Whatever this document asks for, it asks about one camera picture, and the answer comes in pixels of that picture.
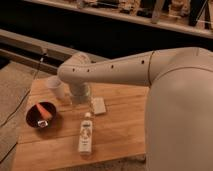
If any dark ceramic bowl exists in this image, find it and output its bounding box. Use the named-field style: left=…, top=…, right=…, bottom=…
left=26, top=102, right=57, bottom=128

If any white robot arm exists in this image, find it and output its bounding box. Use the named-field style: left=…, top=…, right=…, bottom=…
left=57, top=47, right=213, bottom=171

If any orange carrot in bowl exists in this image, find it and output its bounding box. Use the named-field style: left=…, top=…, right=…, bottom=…
left=36, top=103, right=52, bottom=120

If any small metal item in bowl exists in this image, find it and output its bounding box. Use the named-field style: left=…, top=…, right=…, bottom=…
left=38, top=120, right=48, bottom=128

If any white rectangular eraser block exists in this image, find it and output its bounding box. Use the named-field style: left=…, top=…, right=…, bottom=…
left=92, top=97, right=106, bottom=115

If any white plastic bottle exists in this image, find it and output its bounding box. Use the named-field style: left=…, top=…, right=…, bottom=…
left=78, top=112, right=93, bottom=154

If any wooden shelf with clutter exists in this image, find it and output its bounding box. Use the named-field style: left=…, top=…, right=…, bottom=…
left=25, top=0, right=213, bottom=40

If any black cable on floor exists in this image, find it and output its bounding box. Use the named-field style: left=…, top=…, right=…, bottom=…
left=0, top=51, right=47, bottom=128

